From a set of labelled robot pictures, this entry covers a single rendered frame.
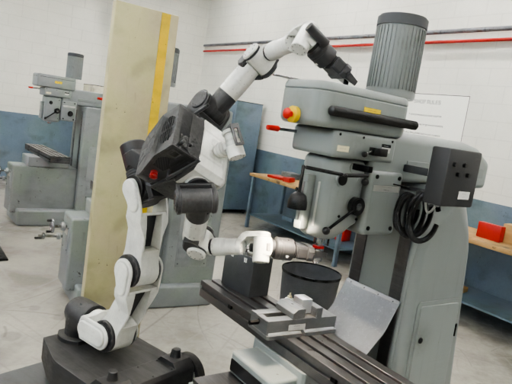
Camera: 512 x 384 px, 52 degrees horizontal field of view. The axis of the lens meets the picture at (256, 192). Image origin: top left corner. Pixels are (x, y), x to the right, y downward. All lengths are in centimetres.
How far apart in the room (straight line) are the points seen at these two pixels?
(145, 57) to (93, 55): 754
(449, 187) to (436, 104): 509
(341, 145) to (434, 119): 516
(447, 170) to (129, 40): 218
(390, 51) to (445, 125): 480
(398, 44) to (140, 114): 186
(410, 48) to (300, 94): 51
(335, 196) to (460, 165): 46
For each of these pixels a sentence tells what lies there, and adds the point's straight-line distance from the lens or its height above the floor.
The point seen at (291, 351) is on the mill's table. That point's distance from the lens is 214.
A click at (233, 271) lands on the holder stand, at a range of 257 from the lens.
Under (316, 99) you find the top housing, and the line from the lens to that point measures 186.
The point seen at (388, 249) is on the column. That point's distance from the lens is 237.
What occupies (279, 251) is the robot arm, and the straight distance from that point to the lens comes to 203.
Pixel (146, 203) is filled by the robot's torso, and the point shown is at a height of 131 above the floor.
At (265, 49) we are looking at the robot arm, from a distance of 213.
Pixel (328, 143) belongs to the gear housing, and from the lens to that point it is 192.
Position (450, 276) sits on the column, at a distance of 251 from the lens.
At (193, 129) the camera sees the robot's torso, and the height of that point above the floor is 165.
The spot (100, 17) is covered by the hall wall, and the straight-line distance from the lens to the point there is 1111.
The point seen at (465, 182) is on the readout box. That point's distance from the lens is 209.
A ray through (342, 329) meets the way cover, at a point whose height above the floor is 88.
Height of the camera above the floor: 172
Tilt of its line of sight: 8 degrees down
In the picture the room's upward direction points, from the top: 9 degrees clockwise
